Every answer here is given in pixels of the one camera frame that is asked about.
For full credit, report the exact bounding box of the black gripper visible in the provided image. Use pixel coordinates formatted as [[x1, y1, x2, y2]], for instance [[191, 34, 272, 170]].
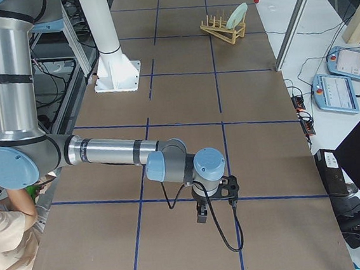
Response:
[[192, 193, 208, 223]]

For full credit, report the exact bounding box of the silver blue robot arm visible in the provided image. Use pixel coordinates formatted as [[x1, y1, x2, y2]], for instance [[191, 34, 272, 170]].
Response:
[[0, 0, 239, 223]]

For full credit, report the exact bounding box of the light green plate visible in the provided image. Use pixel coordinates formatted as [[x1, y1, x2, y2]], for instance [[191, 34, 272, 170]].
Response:
[[225, 3, 248, 29]]

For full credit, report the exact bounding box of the black desktop computer box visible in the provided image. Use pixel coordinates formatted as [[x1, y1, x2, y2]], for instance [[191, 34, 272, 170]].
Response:
[[314, 149, 359, 198]]

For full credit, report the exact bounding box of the lower orange black adapter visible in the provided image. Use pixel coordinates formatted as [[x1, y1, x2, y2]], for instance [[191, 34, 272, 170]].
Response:
[[300, 118, 316, 136]]

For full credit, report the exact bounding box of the orange black adapter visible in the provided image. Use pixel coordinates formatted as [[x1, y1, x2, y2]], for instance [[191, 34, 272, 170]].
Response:
[[300, 118, 316, 136], [291, 95, 305, 111]]

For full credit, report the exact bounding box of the horizontal blue tape strip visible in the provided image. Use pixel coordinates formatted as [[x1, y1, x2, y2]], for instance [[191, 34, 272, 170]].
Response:
[[74, 119, 298, 130]]

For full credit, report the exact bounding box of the upper orange black adapter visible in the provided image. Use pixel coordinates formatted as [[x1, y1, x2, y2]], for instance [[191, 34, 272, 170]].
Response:
[[291, 95, 305, 111]]

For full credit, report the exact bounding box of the lower blue teach pendant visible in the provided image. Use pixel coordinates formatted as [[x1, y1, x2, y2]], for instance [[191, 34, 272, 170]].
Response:
[[312, 74, 360, 114]]

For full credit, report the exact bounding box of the blue teach pendant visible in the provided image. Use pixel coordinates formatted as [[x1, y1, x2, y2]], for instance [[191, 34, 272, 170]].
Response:
[[312, 74, 360, 114], [326, 46, 360, 80]]

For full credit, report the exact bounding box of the wooden dish rack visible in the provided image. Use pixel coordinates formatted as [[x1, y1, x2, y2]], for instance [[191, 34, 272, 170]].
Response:
[[199, 14, 246, 45]]

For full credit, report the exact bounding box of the person in beige shirt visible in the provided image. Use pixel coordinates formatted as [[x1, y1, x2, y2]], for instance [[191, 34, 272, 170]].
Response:
[[0, 188, 41, 270]]

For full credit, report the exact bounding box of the upper blue teach pendant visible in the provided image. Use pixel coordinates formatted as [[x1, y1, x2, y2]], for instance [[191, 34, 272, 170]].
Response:
[[326, 46, 360, 80]]

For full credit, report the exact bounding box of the vertical blue tape strip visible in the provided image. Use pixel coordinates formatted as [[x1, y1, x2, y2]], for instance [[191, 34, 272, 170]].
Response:
[[203, 0, 244, 270]]

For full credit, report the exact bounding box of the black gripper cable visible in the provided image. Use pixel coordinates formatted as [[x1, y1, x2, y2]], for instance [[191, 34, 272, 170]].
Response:
[[160, 173, 245, 259]]

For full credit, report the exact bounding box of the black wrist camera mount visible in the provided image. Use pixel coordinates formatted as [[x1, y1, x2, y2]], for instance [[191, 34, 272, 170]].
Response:
[[210, 175, 239, 208]]

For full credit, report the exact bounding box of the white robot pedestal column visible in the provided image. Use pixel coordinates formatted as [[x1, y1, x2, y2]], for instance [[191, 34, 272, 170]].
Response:
[[79, 0, 141, 93]]

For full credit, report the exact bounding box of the aluminium frame post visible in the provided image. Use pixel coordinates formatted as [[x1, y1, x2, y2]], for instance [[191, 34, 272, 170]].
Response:
[[276, 0, 308, 71]]

